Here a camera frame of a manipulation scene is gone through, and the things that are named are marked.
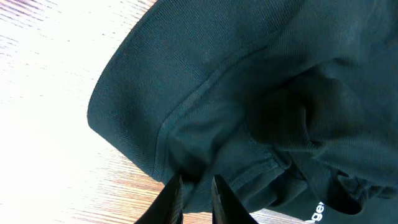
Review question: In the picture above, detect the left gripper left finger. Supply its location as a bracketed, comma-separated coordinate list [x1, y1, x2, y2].
[135, 175, 183, 224]

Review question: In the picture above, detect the black t-shirt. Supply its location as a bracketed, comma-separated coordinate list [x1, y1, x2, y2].
[87, 0, 397, 223]

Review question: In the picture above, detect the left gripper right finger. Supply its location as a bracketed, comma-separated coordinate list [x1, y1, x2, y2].
[211, 175, 258, 224]

